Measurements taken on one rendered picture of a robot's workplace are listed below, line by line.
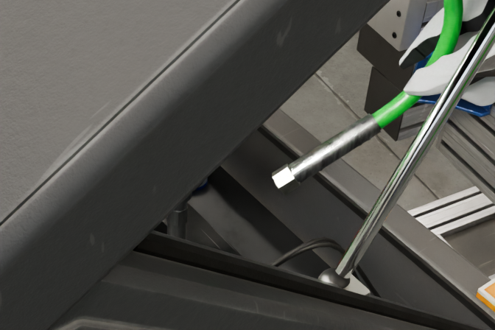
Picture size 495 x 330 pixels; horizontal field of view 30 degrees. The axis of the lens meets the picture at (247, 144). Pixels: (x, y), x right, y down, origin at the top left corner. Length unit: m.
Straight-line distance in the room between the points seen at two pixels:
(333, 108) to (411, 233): 1.73
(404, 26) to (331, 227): 0.37
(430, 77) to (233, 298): 0.43
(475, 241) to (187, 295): 1.82
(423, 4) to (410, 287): 0.46
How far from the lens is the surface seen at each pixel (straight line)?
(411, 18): 1.32
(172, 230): 0.87
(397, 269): 1.02
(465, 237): 2.10
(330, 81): 2.82
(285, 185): 0.75
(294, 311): 0.35
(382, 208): 0.42
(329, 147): 0.74
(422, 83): 0.72
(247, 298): 0.32
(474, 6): 0.73
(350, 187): 1.03
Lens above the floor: 1.64
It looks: 40 degrees down
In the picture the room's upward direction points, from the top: 5 degrees clockwise
